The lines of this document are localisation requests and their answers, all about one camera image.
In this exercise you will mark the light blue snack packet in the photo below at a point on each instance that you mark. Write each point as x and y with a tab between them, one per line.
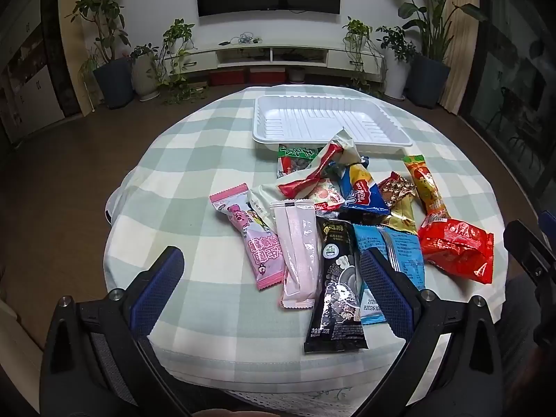
404	256

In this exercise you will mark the blue and yellow snack packet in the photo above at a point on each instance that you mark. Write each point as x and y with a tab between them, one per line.
360	191

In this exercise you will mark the pink cartoon snack packet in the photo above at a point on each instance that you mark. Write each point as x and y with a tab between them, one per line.
260	247

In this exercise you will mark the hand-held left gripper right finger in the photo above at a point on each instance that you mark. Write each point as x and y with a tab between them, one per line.
386	286

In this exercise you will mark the tall plant in dark pot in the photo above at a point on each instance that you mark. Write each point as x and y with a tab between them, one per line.
114	82

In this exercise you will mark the orange snack packet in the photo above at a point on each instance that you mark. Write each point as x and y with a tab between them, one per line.
423	186

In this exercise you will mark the pale pink snack packet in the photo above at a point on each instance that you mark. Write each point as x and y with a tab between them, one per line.
299	252

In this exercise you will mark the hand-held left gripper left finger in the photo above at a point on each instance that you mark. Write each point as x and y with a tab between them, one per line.
158	286

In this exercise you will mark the red storage box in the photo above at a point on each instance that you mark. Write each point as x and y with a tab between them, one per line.
229	78
267	75

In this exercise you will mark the display cabinet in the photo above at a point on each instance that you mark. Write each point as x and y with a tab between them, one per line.
30	74

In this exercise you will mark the large-leaf plant in dark pot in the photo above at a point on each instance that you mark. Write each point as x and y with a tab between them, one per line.
428	78

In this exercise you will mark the cream and red snack packet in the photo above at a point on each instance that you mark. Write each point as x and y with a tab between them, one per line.
312	173

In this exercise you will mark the black snack packet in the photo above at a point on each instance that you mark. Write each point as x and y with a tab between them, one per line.
334	278

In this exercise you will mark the white plastic tray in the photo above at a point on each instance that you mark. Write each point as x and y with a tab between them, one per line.
330	121

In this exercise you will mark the green white checked tablecloth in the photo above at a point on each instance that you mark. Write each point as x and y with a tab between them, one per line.
195	173

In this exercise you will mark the white television cabinet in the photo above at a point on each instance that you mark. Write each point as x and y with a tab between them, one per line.
243	54

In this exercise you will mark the brown gold patterned snack packet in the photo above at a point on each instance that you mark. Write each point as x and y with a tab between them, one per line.
395	189

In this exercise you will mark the bushy plant in white pot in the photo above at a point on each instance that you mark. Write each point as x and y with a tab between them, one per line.
397	76

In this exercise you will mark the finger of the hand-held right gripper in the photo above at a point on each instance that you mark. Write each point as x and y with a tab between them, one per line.
527	247

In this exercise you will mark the trailing pothos plant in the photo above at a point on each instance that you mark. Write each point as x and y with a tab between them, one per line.
178	37
358	34

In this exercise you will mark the small plant in white pot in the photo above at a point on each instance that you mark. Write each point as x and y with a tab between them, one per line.
145	74

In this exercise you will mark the green snack packet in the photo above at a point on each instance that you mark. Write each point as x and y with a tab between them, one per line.
295	156

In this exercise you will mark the strawberry print snack packet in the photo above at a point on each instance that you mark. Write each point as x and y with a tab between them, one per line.
325	193

